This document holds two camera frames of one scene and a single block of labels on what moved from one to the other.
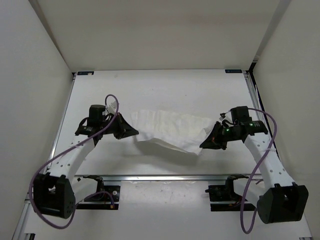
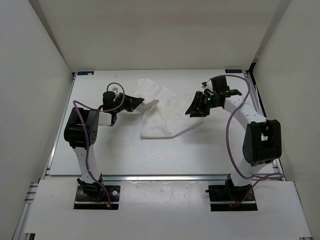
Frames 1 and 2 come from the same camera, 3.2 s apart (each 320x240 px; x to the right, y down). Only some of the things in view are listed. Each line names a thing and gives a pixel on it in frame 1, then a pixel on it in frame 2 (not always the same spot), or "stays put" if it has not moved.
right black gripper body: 229,134 to 212,102
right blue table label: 233,71 stays put
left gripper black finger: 122,128 to 131,103
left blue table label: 85,73 stays put
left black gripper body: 103,124 to 119,102
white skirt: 185,132 to 165,115
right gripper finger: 215,140 to 200,106
